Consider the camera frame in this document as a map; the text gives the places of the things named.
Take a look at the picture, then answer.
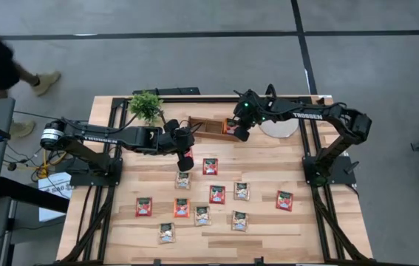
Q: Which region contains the orange tea packet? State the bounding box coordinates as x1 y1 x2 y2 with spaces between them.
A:
222 117 239 136
173 198 191 219

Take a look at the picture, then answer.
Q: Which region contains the beige tea packet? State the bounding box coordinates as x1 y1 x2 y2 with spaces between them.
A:
157 222 177 245
231 210 250 233
233 182 251 202
174 171 193 191
194 205 212 227

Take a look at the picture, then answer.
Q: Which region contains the wooden tea organizer box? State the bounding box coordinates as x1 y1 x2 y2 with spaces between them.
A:
188 115 245 143

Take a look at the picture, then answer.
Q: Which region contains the round woven placemat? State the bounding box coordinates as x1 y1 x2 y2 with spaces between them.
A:
259 117 301 140

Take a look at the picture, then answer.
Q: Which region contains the black power strip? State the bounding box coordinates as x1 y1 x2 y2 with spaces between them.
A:
132 86 201 96

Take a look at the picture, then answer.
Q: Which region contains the green plant in white pot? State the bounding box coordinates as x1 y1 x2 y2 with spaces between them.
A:
127 90 166 127

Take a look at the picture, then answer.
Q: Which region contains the white paper sheet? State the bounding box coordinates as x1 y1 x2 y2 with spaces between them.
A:
38 171 74 222

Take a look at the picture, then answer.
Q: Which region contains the black desk crossbar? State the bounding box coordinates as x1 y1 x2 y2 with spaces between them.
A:
0 176 70 214

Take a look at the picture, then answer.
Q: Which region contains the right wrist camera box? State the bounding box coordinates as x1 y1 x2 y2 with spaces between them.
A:
234 126 251 143

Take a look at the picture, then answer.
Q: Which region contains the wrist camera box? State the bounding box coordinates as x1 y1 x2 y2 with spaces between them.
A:
177 154 196 173
234 126 251 143

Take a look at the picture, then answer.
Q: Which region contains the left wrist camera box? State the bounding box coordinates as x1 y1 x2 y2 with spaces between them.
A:
177 154 196 173

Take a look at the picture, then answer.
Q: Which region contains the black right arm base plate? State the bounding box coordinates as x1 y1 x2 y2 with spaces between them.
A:
302 154 358 186

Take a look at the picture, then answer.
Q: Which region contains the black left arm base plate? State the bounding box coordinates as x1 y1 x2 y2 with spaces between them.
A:
64 157 124 188

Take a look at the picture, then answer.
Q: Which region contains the yellow cable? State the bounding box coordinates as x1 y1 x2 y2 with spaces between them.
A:
37 149 68 179

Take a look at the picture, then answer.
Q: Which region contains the thin black cable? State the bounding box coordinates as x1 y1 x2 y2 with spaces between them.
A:
12 109 90 123

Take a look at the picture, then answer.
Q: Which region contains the black cable bundle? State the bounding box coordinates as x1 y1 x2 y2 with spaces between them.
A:
4 142 69 182

